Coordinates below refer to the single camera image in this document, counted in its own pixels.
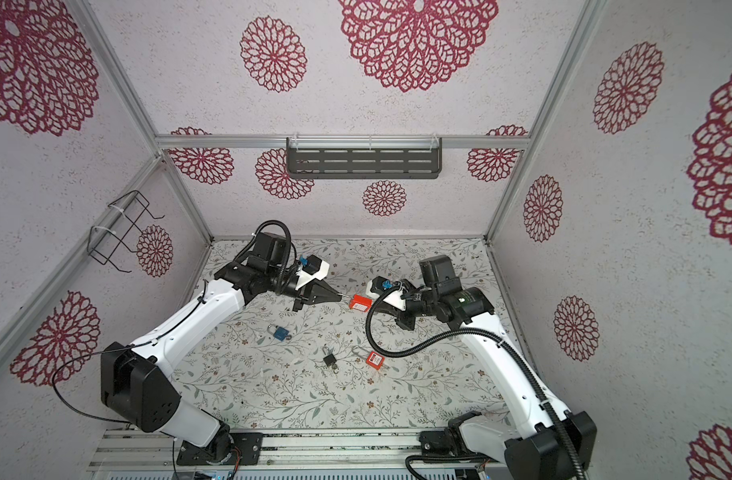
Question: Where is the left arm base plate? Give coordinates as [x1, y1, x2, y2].
[175, 432, 264, 466]

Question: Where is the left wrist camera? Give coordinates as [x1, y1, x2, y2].
[295, 255, 330, 290]

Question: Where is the black padlock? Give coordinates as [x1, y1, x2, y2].
[322, 345, 339, 373]

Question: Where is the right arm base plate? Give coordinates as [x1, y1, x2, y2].
[419, 429, 505, 462]

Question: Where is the aluminium front rail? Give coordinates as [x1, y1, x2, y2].
[86, 427, 594, 472]

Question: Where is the blue padlock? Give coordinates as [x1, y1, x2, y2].
[267, 325, 293, 342]

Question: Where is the red padlock with property label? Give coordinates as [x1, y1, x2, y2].
[344, 294, 373, 313]

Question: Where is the grey metal wall shelf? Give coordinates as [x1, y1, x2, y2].
[285, 137, 443, 180]

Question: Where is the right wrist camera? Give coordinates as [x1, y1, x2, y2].
[366, 276, 407, 311]

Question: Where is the black wire wall basket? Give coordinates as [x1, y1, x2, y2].
[85, 189, 164, 274]

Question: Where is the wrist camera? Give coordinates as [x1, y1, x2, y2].
[366, 276, 407, 311]
[295, 255, 330, 290]

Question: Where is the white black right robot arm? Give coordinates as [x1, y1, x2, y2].
[365, 255, 597, 479]

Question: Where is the red padlock with warning label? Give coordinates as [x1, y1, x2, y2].
[351, 346, 385, 371]

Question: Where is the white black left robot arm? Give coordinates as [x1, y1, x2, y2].
[96, 220, 342, 465]

